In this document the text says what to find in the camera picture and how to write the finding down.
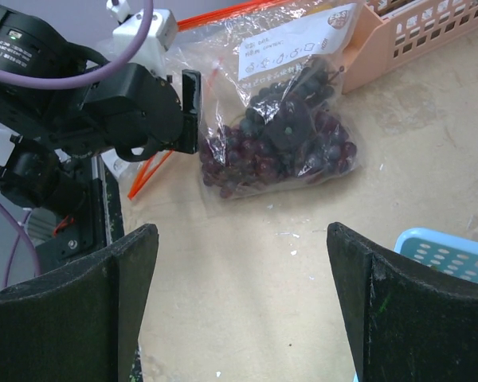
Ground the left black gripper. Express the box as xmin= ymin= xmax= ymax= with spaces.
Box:
xmin=45 ymin=64 xmax=202 ymax=162

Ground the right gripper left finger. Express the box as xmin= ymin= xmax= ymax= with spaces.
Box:
xmin=0 ymin=224 xmax=159 ymax=381

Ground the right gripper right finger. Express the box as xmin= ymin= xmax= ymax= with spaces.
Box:
xmin=327 ymin=222 xmax=478 ymax=381

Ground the red grape bunch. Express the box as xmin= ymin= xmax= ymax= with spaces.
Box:
xmin=199 ymin=57 xmax=359 ymax=199

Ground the clear orange-zip bag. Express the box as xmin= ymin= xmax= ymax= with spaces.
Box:
xmin=167 ymin=1 xmax=364 ymax=203

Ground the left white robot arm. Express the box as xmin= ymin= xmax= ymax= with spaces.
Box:
xmin=0 ymin=1 xmax=202 ymax=216

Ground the light blue plastic basket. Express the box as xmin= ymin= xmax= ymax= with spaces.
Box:
xmin=394 ymin=228 xmax=478 ymax=284

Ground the orange desk file organizer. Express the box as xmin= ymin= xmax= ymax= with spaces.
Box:
xmin=343 ymin=0 xmax=478 ymax=94

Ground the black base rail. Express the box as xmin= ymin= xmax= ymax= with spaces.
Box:
xmin=25 ymin=157 xmax=124 ymax=274

